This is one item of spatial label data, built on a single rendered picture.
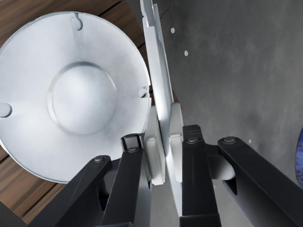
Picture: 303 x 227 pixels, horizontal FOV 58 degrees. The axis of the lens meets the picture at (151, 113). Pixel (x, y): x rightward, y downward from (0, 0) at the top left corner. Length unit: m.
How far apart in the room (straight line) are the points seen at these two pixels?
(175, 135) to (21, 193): 0.39
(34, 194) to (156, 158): 0.38
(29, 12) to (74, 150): 0.23
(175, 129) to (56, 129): 0.33
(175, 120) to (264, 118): 1.59
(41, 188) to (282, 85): 1.65
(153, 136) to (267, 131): 1.67
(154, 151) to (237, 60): 1.35
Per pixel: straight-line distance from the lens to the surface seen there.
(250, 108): 1.62
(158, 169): 0.16
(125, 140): 0.15
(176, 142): 0.15
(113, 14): 0.56
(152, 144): 0.15
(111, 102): 0.51
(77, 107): 0.48
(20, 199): 0.52
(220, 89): 1.38
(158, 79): 0.18
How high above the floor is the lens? 0.82
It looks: 50 degrees down
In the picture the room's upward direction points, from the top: 98 degrees clockwise
